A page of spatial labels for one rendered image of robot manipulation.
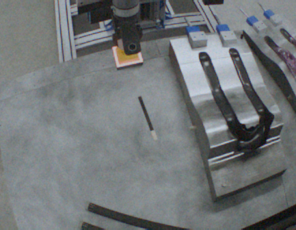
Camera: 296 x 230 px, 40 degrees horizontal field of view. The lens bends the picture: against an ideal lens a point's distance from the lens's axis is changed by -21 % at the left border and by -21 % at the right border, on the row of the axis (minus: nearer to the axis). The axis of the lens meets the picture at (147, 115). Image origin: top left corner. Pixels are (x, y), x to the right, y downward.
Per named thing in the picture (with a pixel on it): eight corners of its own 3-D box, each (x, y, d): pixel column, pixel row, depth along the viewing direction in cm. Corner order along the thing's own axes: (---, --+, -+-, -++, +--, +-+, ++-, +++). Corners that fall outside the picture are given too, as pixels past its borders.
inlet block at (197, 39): (178, 23, 149) (178, 13, 144) (192, 22, 150) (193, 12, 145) (191, 51, 142) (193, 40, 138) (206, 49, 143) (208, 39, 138)
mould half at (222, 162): (168, 55, 150) (170, 31, 138) (238, 45, 153) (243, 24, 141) (212, 202, 129) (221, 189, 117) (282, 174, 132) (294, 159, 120)
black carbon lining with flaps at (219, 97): (194, 55, 142) (196, 39, 133) (238, 50, 144) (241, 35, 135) (229, 161, 127) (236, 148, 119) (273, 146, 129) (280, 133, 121)
